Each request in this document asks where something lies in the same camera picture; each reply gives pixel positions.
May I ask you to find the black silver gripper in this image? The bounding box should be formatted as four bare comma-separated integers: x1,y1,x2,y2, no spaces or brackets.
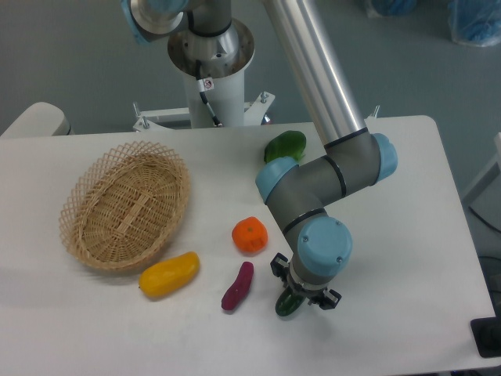
270,253,340,310

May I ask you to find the green cucumber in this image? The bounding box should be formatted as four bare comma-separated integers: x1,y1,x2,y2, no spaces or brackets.
275,287,305,317

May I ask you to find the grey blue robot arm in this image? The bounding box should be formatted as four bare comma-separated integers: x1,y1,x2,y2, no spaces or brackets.
121,1,398,310

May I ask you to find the orange tangerine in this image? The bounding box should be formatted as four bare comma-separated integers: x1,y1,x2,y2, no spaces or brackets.
232,216,269,255

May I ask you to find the purple sweet potato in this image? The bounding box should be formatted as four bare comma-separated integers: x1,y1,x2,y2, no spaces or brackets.
221,262,254,311

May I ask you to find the yellow mango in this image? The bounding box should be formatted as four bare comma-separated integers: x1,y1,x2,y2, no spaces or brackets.
139,251,200,299

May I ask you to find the green bok choy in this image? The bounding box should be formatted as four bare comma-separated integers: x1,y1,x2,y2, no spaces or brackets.
263,130,307,164

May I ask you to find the black device at edge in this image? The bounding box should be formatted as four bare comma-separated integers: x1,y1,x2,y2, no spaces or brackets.
470,316,500,358

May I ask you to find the woven wicker basket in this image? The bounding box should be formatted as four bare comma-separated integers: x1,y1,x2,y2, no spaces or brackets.
59,141,190,272

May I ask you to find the white furniture at right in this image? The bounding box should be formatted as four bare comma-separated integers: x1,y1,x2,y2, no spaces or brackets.
461,132,500,205

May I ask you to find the white chair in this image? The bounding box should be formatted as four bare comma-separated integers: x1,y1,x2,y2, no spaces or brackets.
1,102,74,139

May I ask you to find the blue plastic bag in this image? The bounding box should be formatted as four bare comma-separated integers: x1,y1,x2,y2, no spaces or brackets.
448,0,500,47

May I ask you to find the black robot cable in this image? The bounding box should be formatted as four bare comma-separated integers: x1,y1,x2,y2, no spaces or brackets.
194,59,224,128

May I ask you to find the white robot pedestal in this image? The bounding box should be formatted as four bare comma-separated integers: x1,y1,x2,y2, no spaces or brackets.
133,19,276,132

